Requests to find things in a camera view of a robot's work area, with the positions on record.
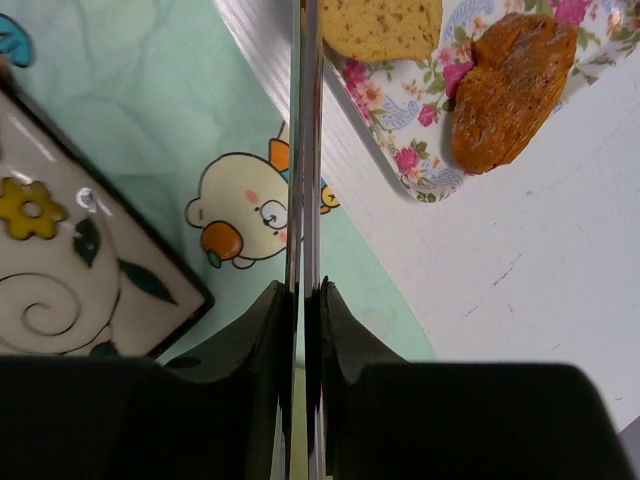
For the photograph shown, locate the brown crusty bread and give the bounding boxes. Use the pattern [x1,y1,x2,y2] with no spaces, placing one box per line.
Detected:
[452,13,577,175]

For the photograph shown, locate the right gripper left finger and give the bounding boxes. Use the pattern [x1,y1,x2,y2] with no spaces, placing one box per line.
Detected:
[1,282,291,479]

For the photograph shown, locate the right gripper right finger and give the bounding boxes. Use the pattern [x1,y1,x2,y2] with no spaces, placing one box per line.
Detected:
[320,282,634,479]

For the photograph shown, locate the floral serving tray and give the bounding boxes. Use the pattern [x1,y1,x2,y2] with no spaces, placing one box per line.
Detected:
[320,1,639,203]

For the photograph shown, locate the herb bread slice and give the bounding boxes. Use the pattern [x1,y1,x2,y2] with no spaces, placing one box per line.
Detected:
[320,0,443,62]

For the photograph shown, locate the metal tongs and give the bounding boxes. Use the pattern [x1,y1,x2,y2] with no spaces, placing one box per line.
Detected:
[285,1,326,479]

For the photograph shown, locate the square floral plate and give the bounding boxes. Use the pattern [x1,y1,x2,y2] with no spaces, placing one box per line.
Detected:
[1,82,214,357]

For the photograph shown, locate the mint green placemat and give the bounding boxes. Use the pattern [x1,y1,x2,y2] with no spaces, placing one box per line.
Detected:
[0,0,436,371]

